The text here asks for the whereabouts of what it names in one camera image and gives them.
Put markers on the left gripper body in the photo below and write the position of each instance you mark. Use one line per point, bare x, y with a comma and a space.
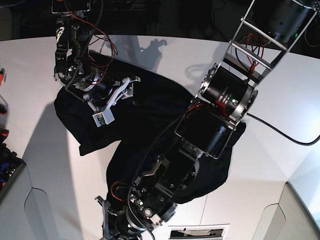
138, 215

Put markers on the orange black tool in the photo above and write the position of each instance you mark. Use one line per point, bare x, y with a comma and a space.
2, 76

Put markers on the grey panel at right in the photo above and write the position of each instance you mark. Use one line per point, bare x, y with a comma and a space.
289, 219

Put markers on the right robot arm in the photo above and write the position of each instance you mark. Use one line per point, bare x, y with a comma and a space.
75, 68

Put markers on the printed paper sheet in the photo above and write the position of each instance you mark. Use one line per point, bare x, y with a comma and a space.
199, 232

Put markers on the black t-shirt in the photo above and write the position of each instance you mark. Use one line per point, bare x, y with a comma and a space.
144, 124

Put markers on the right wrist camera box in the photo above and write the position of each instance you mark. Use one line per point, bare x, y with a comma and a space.
103, 118

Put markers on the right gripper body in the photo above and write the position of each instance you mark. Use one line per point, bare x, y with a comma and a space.
99, 90

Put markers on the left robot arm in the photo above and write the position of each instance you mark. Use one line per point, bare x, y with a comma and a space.
169, 169

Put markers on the grey bin at left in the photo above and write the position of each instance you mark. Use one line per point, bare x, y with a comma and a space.
25, 211

